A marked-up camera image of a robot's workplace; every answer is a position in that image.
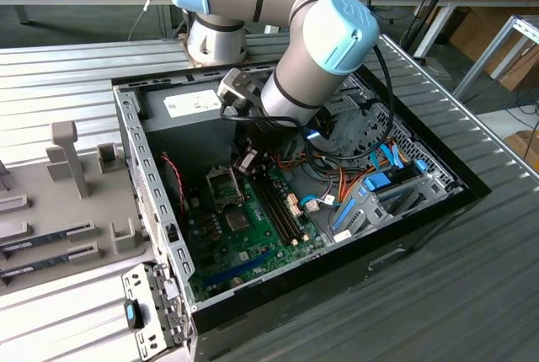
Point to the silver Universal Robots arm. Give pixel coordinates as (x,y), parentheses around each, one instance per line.
(295,63)

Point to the CPU socket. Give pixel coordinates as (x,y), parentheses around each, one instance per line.
(237,233)

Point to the black RAM slot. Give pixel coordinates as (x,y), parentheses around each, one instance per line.
(284,210)
(274,214)

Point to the grey power supply unit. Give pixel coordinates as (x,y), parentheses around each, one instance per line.
(189,139)

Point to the black case fan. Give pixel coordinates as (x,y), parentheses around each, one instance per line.
(172,185)

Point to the hard disk in blue carrier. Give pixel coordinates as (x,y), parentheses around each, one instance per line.
(377,181)

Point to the green motherboard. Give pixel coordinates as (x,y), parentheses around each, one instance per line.
(227,252)

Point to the grey metal disk bay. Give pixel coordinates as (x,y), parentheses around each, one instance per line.
(366,214)

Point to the blue expansion slot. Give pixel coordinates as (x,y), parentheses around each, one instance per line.
(236,271)

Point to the black open PC case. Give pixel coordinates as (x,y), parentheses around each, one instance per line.
(295,299)

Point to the black latch with blue tab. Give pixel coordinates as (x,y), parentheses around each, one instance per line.
(131,315)

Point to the large brown cardboard box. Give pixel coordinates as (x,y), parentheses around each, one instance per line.
(471,33)

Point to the grey plastic parts rack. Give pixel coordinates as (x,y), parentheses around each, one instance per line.
(50,219)

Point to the dark RAM stick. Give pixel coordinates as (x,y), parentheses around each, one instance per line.
(42,239)
(42,263)

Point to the black camera bracket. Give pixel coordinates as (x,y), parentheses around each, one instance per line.
(246,84)

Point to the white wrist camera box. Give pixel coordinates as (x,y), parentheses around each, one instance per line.
(225,88)

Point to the grey hinged slot bracket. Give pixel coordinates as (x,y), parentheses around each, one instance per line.
(135,282)

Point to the aluminium profile frame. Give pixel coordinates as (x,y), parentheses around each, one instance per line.
(485,56)

